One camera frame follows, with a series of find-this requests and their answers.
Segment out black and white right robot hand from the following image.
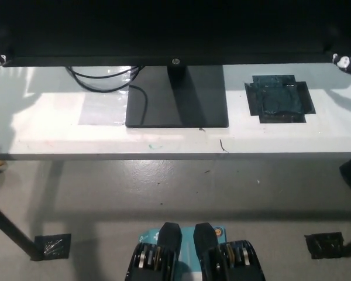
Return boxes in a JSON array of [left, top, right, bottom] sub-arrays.
[[331, 52, 351, 78]]

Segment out black HP monitor with stand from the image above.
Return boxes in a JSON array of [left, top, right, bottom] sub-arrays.
[[0, 0, 351, 128]]

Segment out black tape patch on table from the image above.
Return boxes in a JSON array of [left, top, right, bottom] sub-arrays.
[[244, 74, 316, 124]]

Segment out clear plastic sheet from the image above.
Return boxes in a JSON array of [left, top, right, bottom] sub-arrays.
[[79, 66, 130, 127]]

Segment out black floor tape patch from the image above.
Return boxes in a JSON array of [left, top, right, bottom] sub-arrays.
[[34, 233, 72, 261], [304, 231, 346, 261]]

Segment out black looped cable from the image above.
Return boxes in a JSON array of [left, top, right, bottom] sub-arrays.
[[64, 65, 146, 92]]

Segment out black cable over monitor base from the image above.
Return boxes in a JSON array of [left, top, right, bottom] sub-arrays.
[[129, 84, 149, 127]]

